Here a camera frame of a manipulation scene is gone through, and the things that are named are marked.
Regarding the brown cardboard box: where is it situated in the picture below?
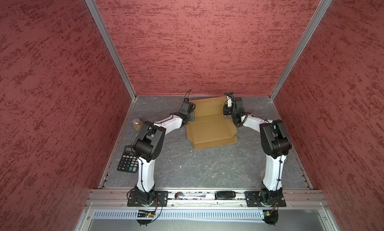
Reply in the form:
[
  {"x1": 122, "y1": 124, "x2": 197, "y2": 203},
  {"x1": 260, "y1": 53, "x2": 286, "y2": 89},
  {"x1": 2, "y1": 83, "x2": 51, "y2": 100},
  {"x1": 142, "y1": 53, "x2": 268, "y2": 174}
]
[{"x1": 186, "y1": 96, "x2": 238, "y2": 150}]

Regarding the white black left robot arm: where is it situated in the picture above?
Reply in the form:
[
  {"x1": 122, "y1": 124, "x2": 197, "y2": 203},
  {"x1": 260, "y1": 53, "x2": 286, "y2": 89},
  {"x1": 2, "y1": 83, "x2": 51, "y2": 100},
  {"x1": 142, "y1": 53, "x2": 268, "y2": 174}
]
[{"x1": 132, "y1": 110, "x2": 195, "y2": 204}]

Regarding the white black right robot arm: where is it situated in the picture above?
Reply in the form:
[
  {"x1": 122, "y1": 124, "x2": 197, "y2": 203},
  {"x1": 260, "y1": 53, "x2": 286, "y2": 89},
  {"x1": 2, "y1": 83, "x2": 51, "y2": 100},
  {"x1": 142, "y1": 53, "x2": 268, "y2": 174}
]
[{"x1": 223, "y1": 104, "x2": 292, "y2": 207}]

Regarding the glass jar with lid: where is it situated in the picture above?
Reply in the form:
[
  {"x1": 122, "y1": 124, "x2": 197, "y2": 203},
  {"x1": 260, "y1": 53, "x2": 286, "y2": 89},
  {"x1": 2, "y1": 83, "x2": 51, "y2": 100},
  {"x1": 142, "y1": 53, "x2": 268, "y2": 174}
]
[{"x1": 132, "y1": 118, "x2": 143, "y2": 131}]

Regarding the black calculator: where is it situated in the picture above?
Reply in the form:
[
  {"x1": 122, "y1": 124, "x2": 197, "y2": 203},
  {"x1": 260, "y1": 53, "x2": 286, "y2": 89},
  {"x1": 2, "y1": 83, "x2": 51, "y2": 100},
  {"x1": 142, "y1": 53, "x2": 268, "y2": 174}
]
[{"x1": 117, "y1": 145, "x2": 139, "y2": 174}]

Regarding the metal spoon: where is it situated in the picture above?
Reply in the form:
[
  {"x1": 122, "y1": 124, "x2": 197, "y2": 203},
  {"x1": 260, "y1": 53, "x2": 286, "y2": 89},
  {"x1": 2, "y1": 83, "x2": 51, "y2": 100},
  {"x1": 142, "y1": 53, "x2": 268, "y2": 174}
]
[{"x1": 175, "y1": 192, "x2": 206, "y2": 200}]

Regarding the black car key fob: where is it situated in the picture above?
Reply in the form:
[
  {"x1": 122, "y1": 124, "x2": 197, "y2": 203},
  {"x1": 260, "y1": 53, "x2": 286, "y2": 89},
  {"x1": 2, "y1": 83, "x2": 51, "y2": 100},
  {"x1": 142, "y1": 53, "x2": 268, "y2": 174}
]
[{"x1": 215, "y1": 191, "x2": 236, "y2": 200}]

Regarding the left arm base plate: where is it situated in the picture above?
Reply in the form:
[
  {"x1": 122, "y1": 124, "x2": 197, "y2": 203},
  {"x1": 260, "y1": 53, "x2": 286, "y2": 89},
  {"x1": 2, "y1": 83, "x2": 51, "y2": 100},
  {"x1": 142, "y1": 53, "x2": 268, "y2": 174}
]
[{"x1": 127, "y1": 190, "x2": 169, "y2": 208}]

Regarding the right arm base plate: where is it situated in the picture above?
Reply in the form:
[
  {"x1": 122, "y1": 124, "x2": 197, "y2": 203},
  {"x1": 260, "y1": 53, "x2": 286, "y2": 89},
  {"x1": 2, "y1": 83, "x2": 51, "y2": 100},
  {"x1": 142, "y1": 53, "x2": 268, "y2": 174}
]
[{"x1": 245, "y1": 189, "x2": 287, "y2": 208}]

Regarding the aluminium front rail frame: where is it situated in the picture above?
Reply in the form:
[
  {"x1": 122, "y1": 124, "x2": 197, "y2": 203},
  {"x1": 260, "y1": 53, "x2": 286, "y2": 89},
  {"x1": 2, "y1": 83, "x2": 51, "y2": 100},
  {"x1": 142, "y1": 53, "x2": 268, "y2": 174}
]
[{"x1": 75, "y1": 188, "x2": 339, "y2": 231}]

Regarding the aluminium corner post right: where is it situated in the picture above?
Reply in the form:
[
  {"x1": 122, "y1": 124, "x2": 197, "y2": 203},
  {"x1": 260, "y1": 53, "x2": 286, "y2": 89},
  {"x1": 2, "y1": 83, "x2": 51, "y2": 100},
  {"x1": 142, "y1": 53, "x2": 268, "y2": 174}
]
[{"x1": 269, "y1": 0, "x2": 333, "y2": 102}]

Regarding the aluminium corner post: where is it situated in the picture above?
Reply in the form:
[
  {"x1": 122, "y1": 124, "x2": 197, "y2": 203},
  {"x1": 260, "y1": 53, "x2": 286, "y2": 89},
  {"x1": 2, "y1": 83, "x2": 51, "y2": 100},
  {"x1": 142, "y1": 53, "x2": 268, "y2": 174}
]
[
  {"x1": 269, "y1": 0, "x2": 333, "y2": 102},
  {"x1": 85, "y1": 0, "x2": 137, "y2": 101}
]

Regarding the aluminium corner post left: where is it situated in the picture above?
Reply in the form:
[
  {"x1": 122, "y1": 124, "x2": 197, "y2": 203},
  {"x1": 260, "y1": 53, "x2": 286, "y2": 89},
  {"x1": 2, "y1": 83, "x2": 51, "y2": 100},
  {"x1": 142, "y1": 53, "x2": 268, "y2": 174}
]
[{"x1": 85, "y1": 0, "x2": 137, "y2": 101}]

